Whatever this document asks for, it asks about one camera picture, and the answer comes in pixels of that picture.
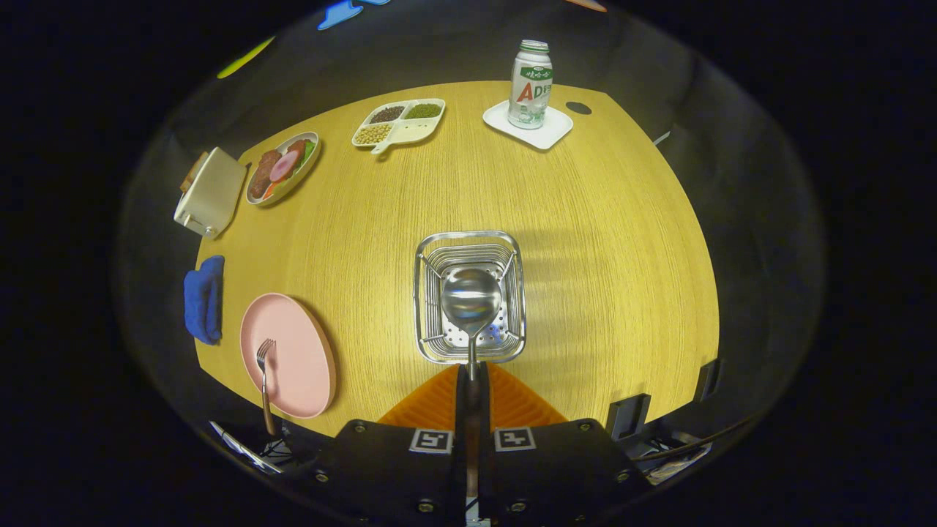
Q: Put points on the white square coaster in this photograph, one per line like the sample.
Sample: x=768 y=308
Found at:
x=553 y=128

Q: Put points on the brown toast slice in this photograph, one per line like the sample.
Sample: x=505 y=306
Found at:
x=193 y=172

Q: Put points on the round grey food plate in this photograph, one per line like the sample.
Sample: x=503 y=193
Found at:
x=293 y=183

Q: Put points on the pink ham slice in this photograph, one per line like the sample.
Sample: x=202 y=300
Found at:
x=284 y=167

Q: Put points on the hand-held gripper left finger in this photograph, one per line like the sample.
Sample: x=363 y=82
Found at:
x=395 y=468

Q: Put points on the pile of dark beans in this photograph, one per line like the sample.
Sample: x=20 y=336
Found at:
x=386 y=114

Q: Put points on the white toaster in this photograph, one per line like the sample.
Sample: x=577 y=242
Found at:
x=212 y=194

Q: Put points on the white drink bottle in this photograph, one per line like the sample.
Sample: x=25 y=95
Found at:
x=530 y=88

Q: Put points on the blue folded cloth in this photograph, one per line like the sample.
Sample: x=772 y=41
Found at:
x=203 y=300

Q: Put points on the black table clamp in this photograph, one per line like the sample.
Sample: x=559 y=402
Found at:
x=627 y=417
x=707 y=379

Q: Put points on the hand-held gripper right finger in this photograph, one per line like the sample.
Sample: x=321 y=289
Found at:
x=556 y=468

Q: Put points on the orange carrot piece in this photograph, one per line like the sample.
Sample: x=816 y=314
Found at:
x=269 y=190

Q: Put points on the brown meat patty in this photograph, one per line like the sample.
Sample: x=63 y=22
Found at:
x=296 y=146
x=265 y=172

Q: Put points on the pile of yellow soybeans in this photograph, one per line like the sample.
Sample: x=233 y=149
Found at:
x=372 y=134

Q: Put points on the green lettuce leaf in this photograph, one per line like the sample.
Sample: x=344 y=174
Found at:
x=310 y=150

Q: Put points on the pink round plate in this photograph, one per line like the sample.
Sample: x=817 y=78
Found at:
x=300 y=359

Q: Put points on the black table grommet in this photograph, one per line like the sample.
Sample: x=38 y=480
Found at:
x=578 y=107

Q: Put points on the white divided tray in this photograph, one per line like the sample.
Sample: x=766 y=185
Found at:
x=413 y=130

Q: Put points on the pile of green beans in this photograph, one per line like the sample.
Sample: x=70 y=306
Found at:
x=423 y=110

